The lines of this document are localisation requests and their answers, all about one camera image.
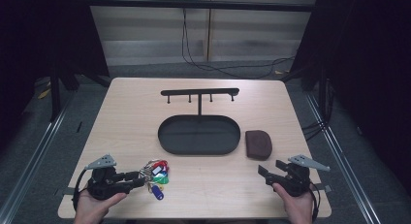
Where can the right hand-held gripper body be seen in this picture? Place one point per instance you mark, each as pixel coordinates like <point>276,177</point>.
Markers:
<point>297,180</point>

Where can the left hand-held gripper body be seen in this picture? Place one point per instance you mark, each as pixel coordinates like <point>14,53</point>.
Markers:
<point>101,182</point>

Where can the key bunch with coloured tags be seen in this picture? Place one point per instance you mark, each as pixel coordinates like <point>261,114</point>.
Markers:
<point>158,177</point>

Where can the black key rack with tray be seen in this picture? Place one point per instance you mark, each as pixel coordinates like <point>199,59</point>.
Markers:
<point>198,135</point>

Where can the person's right hand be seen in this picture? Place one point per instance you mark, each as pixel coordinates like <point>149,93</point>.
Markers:
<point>300,208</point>

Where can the person's left hand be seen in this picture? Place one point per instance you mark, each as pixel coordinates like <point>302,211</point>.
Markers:
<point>90,209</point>

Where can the brown pouch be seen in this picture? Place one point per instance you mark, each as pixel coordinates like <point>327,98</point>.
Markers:
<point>258,145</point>

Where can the black stand leg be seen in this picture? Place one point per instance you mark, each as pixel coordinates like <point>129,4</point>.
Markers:
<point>55,94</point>

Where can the yellow tape piece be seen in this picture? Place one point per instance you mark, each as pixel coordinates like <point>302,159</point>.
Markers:
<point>44,93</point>

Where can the black horizontal beam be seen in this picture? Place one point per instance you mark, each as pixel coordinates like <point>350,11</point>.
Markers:
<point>200,5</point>

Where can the grey table bracket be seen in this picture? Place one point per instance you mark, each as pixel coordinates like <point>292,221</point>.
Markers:
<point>323,187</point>
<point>68,191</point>

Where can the metal floor rail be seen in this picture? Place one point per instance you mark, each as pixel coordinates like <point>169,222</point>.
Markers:
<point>342,159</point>
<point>35,159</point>

